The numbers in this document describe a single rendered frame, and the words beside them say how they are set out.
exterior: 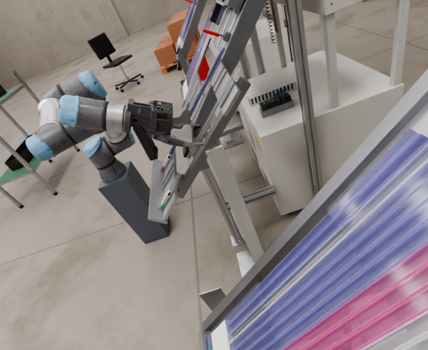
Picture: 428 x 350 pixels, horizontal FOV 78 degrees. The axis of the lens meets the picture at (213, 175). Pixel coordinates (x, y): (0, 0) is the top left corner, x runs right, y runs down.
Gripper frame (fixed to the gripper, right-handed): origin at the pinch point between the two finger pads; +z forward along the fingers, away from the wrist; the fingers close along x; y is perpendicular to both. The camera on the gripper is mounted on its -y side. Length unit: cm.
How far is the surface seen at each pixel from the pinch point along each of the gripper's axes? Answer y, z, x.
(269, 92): -2, 45, 65
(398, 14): 42, 70, 36
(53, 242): -163, -81, 89
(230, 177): -18.6, 16.3, 7.8
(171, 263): -105, 7, 32
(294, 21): 32, 29, 30
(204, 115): -8.1, 7.2, 34.5
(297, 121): -4, 49, 36
